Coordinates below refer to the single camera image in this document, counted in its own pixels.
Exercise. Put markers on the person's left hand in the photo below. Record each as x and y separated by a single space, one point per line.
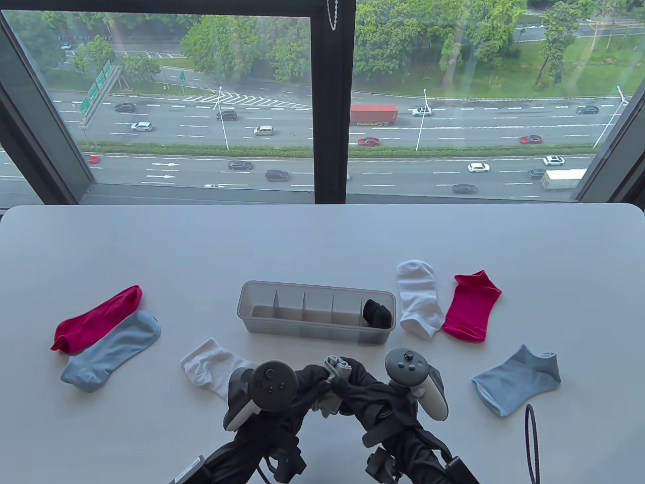
282 408

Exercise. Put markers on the person's right hand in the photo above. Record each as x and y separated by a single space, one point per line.
373 398

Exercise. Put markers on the grey hand controller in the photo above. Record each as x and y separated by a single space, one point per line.
408 368
274 383

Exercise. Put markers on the white sock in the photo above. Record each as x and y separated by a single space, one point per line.
418 297
211 368

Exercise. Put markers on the black sock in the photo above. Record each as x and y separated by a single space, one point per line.
378 313

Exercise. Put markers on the red sock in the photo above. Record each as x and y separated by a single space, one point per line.
473 305
95 320

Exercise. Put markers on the light blue sock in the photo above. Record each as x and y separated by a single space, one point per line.
111 348
519 380

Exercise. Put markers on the grey divided storage box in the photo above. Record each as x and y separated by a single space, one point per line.
312 310

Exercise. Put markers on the black labelled wrist box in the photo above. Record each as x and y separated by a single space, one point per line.
461 471
189 471

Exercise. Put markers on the white street lamp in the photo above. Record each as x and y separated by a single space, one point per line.
223 121
607 121
421 126

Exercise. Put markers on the green road sign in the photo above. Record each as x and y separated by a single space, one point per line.
93 93

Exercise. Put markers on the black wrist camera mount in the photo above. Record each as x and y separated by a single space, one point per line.
289 464
380 466

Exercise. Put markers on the black window frame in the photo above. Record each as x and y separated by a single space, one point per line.
330 101

